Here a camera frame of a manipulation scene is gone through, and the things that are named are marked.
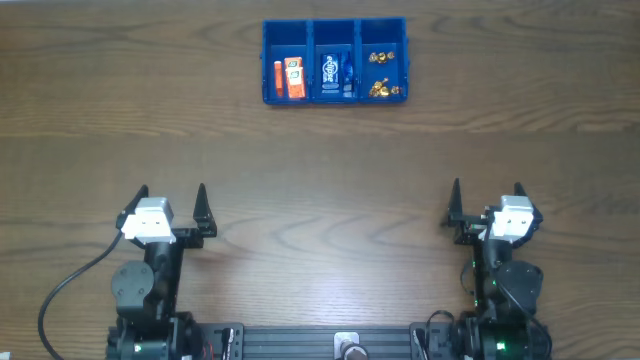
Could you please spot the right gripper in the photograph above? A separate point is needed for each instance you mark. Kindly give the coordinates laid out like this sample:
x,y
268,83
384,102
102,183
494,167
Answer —
x,y
471,231

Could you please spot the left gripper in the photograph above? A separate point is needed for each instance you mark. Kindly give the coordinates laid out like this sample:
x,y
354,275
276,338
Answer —
x,y
187,238

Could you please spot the gold candy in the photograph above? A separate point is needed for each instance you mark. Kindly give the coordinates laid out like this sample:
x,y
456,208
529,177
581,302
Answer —
x,y
385,92
381,57
373,90

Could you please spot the blue candy pack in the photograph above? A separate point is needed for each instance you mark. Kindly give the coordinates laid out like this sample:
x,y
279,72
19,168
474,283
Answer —
x,y
348,75
330,72

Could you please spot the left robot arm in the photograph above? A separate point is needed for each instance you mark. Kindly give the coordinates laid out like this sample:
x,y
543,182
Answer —
x,y
160,280

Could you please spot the slim orange candy box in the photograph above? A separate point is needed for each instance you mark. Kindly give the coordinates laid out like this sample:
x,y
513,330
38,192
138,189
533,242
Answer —
x,y
278,80

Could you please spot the wide orange candy box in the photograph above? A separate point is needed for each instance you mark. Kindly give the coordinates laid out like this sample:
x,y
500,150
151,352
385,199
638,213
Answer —
x,y
294,80

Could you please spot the blue tray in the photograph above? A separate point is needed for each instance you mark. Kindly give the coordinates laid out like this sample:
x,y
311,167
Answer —
x,y
287,37

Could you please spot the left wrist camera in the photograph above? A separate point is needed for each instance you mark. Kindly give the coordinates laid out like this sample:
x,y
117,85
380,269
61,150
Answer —
x,y
150,220

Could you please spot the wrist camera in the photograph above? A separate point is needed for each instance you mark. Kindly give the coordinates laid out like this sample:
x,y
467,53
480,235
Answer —
x,y
512,220
150,220

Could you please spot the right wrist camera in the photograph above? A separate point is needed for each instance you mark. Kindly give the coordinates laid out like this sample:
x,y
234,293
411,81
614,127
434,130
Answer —
x,y
512,220

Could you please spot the mounting rail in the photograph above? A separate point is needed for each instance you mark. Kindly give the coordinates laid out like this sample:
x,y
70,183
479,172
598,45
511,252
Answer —
x,y
300,342

